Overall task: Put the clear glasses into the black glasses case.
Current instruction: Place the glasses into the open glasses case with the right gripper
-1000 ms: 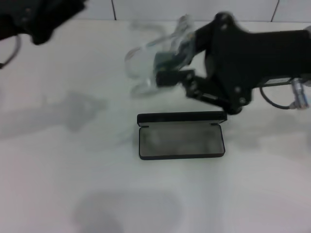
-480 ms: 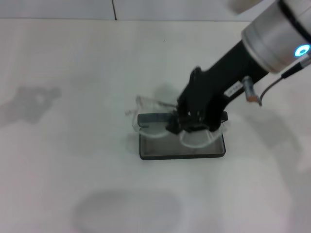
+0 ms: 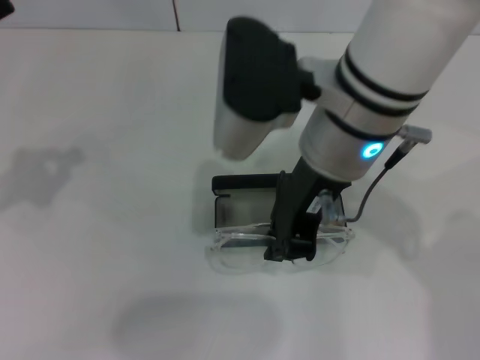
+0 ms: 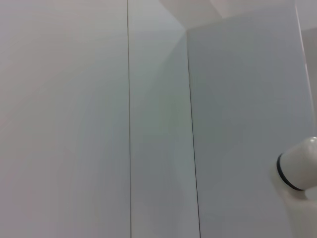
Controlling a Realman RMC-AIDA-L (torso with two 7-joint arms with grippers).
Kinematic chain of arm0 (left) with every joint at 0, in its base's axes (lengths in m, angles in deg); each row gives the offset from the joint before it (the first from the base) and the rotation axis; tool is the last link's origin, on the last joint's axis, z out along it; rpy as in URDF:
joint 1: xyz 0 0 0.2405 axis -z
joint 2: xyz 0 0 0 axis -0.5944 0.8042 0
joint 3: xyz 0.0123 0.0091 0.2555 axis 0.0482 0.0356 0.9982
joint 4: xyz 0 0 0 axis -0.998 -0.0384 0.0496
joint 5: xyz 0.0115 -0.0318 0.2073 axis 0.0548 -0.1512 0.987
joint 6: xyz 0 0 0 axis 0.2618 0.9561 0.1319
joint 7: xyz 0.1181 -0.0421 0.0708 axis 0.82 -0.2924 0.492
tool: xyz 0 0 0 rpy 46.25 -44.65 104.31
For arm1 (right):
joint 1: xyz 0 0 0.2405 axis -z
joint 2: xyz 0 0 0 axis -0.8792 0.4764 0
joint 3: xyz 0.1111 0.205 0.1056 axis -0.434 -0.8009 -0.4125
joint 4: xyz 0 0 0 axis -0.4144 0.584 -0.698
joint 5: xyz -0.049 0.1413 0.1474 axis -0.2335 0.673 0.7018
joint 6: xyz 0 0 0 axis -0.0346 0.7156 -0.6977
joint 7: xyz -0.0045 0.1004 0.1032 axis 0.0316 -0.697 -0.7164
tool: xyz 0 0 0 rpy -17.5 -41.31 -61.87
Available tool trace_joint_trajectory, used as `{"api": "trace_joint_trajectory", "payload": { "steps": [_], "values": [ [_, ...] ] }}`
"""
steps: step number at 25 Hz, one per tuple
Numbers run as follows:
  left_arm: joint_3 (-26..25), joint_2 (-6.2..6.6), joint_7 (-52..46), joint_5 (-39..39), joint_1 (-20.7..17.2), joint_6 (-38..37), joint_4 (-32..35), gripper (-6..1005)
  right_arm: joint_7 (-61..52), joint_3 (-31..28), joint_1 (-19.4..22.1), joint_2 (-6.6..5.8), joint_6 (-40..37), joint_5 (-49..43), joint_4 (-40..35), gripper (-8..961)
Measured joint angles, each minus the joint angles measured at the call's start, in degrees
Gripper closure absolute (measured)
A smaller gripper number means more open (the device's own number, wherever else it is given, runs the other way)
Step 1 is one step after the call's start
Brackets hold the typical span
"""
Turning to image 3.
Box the right arm cable with plugs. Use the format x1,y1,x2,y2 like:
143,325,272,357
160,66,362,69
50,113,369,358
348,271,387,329
320,125,433,226

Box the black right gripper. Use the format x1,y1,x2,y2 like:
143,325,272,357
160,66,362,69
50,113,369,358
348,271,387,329
264,155,352,263

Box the silver right camera mount bracket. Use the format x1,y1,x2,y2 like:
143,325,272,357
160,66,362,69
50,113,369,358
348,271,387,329
298,55,361,113

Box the clear white glasses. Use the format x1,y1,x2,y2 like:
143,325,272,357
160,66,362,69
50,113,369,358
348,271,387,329
205,220,356,273

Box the black glasses case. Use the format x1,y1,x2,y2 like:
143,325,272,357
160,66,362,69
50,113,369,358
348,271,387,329
211,171,350,251

